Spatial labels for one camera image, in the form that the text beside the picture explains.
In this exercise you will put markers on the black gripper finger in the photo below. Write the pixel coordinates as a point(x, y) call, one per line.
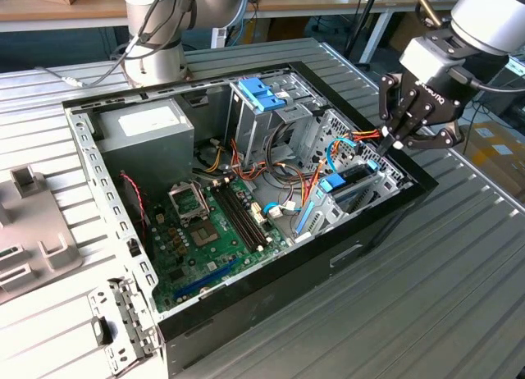
point(445, 139)
point(393, 104)

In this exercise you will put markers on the hard disk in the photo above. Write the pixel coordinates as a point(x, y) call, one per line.
point(333, 183)

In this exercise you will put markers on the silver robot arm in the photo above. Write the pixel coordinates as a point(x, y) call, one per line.
point(160, 67)

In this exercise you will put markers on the metal disk bay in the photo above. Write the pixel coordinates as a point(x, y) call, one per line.
point(324, 221)

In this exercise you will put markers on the labelled cardboard box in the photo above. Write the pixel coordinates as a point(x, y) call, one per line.
point(500, 165)

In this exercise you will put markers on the aluminium slat table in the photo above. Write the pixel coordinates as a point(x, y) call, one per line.
point(517, 65)

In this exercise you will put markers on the black tripod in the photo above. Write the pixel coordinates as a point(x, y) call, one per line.
point(365, 12)

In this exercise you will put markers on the blue plastic drive latch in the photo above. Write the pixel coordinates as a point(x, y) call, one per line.
point(256, 92)

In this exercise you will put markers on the metal optical drive cage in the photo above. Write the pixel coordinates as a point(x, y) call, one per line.
point(246, 129)

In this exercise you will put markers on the black RAM slot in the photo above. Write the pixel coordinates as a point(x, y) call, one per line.
point(241, 215)
point(236, 217)
point(246, 211)
point(251, 209)

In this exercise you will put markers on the open black PC case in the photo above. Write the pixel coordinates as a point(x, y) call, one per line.
point(287, 280)

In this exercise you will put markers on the green motherboard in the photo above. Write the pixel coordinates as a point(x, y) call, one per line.
point(229, 256)

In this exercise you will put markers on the CPU socket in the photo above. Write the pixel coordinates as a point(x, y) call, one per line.
point(203, 233)

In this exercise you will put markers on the grey power supply unit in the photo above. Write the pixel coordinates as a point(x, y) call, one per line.
point(147, 149)

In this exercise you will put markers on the blue expansion slot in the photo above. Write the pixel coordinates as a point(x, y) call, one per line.
point(205, 280)

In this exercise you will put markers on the grey parts rack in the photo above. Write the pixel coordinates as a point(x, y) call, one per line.
point(37, 219)

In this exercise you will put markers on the green RAM stick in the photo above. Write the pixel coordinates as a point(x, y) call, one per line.
point(8, 254)

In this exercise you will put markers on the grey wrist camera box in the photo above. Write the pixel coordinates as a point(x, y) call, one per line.
point(422, 63)

